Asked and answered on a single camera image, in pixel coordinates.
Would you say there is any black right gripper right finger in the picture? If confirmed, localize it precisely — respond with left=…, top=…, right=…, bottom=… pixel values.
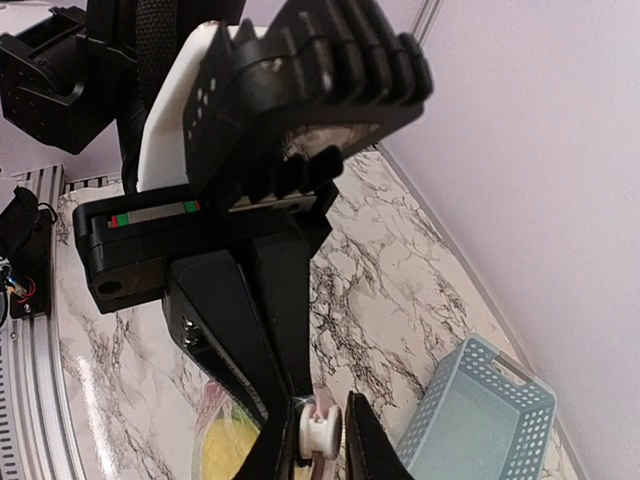
left=345, top=392, right=413, bottom=480

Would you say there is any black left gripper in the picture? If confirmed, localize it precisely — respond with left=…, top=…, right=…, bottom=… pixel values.
left=72, top=183, right=338, bottom=425

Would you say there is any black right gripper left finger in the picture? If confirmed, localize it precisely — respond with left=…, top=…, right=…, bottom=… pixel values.
left=234, top=404, right=301, bottom=480

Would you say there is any clear zip top bag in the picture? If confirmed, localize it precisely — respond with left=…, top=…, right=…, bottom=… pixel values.
left=191, top=381, right=343, bottom=479

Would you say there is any yellow fake corn cob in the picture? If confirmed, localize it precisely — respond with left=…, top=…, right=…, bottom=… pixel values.
left=200, top=418, right=259, bottom=480

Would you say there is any light blue perforated plastic basket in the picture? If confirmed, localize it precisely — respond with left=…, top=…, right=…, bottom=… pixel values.
left=396, top=334, right=556, bottom=479

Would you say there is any aluminium front rail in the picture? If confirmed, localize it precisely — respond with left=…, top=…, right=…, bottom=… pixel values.
left=0, top=164, right=86, bottom=480

